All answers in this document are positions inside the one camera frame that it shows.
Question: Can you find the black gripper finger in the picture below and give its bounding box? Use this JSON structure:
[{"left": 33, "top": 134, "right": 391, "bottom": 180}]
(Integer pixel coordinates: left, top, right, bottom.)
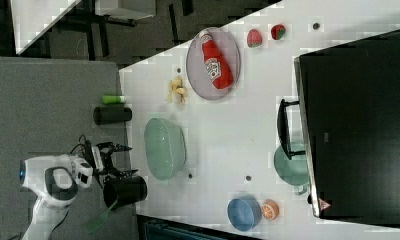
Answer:
[
  {"left": 109, "top": 168, "right": 138, "bottom": 178},
  {"left": 104, "top": 142, "right": 132, "bottom": 153}
]

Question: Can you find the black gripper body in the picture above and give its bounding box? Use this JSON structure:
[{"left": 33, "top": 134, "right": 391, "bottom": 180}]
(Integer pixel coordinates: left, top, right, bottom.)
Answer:
[{"left": 92, "top": 143, "right": 112, "bottom": 175}]

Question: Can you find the green strainer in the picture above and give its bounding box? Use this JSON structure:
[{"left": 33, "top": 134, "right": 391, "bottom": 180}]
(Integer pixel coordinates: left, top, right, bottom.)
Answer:
[{"left": 144, "top": 118, "right": 186, "bottom": 181}]

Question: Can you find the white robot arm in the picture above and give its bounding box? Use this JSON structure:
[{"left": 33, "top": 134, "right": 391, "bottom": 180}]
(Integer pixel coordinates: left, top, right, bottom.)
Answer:
[{"left": 20, "top": 142, "right": 147, "bottom": 240}]

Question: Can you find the black cup holder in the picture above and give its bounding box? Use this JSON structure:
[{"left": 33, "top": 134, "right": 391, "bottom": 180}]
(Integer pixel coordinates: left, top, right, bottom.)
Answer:
[{"left": 103, "top": 176, "right": 148, "bottom": 209}]

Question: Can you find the black cylinder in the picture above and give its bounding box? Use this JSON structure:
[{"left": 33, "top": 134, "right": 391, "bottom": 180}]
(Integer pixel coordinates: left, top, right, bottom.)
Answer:
[{"left": 93, "top": 106, "right": 132, "bottom": 125}]

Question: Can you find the green marker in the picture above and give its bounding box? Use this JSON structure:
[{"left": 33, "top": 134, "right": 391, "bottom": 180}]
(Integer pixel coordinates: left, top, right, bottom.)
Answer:
[{"left": 101, "top": 95, "right": 126, "bottom": 105}]

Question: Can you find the green spatula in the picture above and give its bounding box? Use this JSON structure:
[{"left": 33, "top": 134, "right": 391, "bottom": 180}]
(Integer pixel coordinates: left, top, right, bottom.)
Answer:
[{"left": 83, "top": 201, "right": 117, "bottom": 233}]

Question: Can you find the peeled banana toy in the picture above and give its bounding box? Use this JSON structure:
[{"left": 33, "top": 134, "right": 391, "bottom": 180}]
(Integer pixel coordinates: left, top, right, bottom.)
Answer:
[{"left": 167, "top": 76, "right": 187, "bottom": 104}]

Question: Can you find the grey round plate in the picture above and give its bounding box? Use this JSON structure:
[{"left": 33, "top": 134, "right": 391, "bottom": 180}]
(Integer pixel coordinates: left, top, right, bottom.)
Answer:
[{"left": 186, "top": 27, "right": 241, "bottom": 100}]

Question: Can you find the red ketchup bottle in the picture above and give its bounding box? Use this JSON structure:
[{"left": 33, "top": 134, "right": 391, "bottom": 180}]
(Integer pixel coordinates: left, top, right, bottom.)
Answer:
[{"left": 200, "top": 30, "right": 233, "bottom": 89}]

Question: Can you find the blue bowl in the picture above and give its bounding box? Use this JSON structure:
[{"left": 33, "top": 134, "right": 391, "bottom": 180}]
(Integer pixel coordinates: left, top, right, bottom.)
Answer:
[{"left": 227, "top": 195, "right": 262, "bottom": 232}]

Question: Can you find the orange slice toy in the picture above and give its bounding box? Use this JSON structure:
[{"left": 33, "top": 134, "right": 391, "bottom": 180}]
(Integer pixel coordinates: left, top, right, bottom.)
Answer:
[{"left": 261, "top": 199, "right": 279, "bottom": 221}]

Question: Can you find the green cup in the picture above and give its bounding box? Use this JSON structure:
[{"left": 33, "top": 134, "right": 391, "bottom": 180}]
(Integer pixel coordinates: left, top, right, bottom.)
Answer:
[{"left": 274, "top": 146, "right": 309, "bottom": 195}]

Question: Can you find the pink strawberry toy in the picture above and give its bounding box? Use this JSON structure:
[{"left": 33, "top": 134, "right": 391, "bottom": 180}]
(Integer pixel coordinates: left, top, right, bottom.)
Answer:
[{"left": 246, "top": 29, "right": 263, "bottom": 48}]

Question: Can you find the dark red strawberry toy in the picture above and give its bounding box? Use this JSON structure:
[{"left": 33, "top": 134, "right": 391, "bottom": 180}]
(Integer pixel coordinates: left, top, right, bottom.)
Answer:
[{"left": 271, "top": 24, "right": 286, "bottom": 40}]

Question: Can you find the black toaster oven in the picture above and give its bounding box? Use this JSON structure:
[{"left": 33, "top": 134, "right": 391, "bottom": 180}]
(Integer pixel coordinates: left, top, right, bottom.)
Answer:
[{"left": 277, "top": 29, "right": 400, "bottom": 228}]

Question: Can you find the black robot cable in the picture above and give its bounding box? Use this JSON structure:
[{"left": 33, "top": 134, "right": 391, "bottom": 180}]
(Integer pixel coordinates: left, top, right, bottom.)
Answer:
[{"left": 69, "top": 133, "right": 93, "bottom": 158}]

